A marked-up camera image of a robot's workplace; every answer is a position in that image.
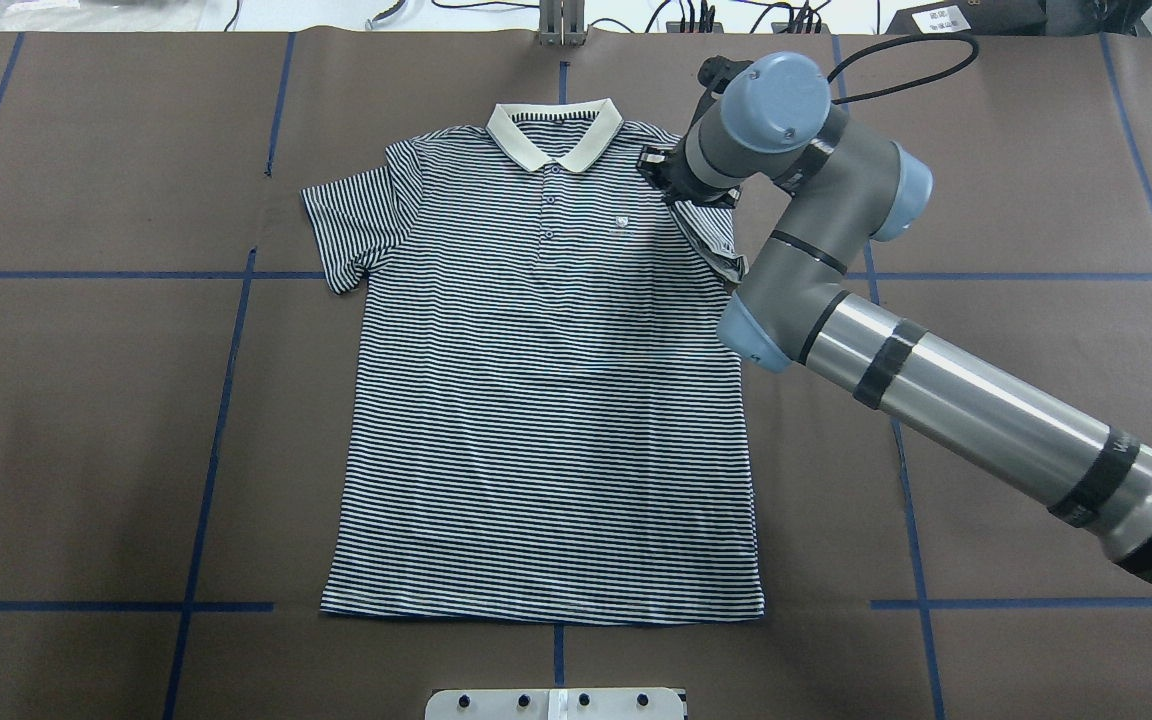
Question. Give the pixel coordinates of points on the brown table cover mat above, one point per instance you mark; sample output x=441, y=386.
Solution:
x=176, y=382

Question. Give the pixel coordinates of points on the aluminium extrusion post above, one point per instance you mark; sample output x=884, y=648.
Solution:
x=562, y=23

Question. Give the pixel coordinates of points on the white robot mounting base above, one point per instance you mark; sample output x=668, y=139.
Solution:
x=559, y=703

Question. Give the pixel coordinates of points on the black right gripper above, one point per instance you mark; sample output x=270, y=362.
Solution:
x=663, y=177

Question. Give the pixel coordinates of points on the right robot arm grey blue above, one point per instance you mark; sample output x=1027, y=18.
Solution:
x=848, y=185

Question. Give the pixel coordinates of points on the navy white striped polo shirt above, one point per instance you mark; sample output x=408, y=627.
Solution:
x=545, y=426

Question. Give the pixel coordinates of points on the black power strip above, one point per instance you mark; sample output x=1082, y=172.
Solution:
x=693, y=18
x=800, y=20

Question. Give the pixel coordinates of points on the black box with label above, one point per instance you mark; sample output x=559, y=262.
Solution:
x=982, y=18

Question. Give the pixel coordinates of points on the black power strip far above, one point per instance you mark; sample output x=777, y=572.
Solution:
x=693, y=18

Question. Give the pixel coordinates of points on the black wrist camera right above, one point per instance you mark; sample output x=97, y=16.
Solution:
x=717, y=72

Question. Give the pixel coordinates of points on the black power strip near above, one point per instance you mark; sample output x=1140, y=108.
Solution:
x=800, y=20

